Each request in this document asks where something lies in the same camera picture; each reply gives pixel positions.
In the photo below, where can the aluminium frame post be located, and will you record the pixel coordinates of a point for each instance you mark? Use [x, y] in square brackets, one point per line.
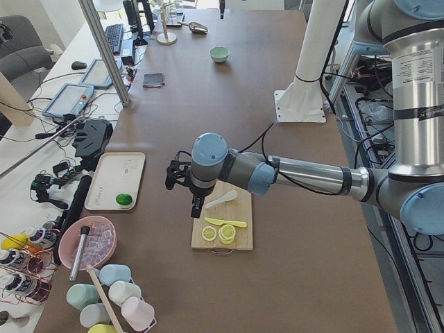
[92, 18]

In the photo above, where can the stacked lemon slices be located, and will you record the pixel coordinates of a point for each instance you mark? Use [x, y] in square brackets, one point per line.
[227, 233]

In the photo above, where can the black long bar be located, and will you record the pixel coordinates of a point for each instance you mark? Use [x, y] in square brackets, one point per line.
[71, 215]

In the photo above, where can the white cup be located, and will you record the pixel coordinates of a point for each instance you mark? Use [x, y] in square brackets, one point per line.
[120, 291]

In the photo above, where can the black power box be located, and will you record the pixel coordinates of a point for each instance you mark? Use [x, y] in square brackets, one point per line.
[127, 52]

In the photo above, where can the yellow cup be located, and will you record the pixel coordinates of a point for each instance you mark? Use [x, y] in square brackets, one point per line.
[102, 328]

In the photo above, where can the pink cup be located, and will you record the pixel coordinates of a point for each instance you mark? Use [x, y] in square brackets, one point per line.
[139, 314]

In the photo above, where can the metal cylinder muddler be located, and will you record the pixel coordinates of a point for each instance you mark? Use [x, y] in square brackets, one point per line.
[79, 253]

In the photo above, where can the green cup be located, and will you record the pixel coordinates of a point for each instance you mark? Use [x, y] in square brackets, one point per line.
[81, 295]

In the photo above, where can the black gripper part on desk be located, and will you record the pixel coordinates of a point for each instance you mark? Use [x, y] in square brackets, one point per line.
[90, 141]

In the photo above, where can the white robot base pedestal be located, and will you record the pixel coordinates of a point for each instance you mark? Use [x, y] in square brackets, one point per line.
[301, 101]

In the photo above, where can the single lemon slice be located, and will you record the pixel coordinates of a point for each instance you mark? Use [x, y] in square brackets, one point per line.
[209, 233]

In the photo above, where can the white ceramic spoon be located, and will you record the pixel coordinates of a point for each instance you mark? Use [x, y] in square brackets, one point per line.
[229, 196]

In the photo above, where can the grey folded cloth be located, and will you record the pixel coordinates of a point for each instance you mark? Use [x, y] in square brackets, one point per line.
[153, 80]

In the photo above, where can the grey office chair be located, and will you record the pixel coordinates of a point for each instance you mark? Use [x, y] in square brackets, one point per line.
[22, 50]

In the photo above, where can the bamboo cutting board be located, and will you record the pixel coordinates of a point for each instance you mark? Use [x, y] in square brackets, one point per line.
[239, 209]

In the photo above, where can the green lime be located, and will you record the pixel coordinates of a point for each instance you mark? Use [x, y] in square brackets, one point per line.
[124, 199]

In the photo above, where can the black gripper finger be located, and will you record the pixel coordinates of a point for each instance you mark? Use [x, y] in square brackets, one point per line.
[221, 8]

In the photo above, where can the far teach pendant tablet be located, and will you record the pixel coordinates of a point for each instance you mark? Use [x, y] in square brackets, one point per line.
[97, 75]

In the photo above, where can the black keyboard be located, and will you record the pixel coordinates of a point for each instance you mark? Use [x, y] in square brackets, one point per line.
[114, 35]

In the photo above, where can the yellow plastic knife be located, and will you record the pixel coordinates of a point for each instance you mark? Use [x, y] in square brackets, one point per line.
[213, 221]

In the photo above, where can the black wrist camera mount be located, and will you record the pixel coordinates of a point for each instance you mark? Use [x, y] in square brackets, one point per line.
[178, 172]

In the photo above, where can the pink bowl with ice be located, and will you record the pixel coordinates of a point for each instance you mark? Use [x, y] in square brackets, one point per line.
[100, 243]

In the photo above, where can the teach pendant tablet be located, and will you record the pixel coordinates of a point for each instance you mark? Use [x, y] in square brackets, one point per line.
[70, 99]
[97, 75]

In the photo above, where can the near teach pendant tablet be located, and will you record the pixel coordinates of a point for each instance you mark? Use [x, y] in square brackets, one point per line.
[70, 99]

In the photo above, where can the black computer mouse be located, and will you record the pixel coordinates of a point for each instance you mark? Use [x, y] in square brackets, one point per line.
[78, 65]

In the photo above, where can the pale blue cup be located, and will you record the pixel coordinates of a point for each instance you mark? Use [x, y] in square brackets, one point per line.
[94, 314]

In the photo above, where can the yellow lemon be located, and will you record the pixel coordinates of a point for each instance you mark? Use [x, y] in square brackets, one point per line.
[17, 241]

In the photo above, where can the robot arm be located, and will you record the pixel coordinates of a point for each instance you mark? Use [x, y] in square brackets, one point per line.
[411, 189]

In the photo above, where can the copper wire bottle rack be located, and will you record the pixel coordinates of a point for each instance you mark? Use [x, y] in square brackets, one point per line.
[26, 275]

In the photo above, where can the wooden round stand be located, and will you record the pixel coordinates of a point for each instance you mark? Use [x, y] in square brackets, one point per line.
[165, 38]

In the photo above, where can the green ceramic bowl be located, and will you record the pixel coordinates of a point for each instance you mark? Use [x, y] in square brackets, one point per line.
[219, 54]

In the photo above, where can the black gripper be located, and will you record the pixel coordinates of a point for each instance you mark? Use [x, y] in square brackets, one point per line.
[201, 191]

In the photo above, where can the cream rabbit tray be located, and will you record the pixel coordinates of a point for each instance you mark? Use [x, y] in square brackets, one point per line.
[116, 173]

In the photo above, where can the metal scoop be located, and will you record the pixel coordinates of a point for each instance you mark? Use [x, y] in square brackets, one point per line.
[195, 27]

